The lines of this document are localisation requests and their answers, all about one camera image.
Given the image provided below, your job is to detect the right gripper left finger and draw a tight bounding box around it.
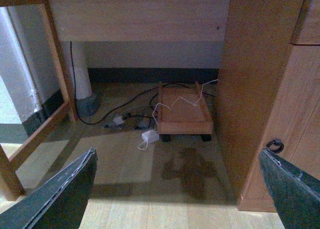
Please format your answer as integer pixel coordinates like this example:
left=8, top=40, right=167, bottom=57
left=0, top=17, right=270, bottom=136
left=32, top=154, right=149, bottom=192
left=0, top=148, right=98, bottom=229

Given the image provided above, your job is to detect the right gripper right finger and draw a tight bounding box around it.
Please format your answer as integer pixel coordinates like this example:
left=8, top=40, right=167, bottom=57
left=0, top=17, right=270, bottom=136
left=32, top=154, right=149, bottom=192
left=258, top=149, right=320, bottom=229

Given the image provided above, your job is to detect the white power adapter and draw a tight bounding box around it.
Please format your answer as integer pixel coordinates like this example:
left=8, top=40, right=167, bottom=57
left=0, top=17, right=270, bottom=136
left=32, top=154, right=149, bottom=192
left=137, top=129, right=160, bottom=151

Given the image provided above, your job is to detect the white vertical pipe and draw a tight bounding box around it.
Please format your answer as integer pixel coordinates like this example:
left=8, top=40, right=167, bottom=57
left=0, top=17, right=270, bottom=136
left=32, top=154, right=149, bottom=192
left=66, top=41, right=93, bottom=100

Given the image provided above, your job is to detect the grey power strip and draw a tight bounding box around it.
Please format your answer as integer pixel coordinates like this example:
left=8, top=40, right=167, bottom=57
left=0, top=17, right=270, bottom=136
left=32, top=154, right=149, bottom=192
left=135, top=118, right=154, bottom=130

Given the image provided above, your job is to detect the wooden wheeled trolley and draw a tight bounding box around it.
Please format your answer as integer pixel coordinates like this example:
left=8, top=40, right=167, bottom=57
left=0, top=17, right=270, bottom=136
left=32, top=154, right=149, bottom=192
left=152, top=82, right=214, bottom=142

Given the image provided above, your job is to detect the wooden desk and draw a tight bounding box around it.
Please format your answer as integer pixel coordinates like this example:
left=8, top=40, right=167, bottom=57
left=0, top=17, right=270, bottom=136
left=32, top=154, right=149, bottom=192
left=0, top=0, right=320, bottom=212

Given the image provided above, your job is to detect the black ring door handle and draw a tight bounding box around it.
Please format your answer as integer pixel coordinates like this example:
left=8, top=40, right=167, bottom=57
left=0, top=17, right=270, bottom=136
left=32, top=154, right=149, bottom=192
left=265, top=139, right=285, bottom=154

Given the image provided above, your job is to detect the white wall plug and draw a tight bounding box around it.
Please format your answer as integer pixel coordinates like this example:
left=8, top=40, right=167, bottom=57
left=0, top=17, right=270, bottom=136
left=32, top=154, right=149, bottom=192
left=112, top=116, right=125, bottom=126

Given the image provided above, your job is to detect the black power cable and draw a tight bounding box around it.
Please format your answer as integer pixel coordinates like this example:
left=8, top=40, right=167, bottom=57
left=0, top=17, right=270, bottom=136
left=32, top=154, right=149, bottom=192
left=69, top=40, right=216, bottom=126

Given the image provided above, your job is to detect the white thin cable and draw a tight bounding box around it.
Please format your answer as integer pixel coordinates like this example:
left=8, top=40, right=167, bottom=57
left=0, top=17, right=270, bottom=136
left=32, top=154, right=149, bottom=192
left=151, top=79, right=220, bottom=129

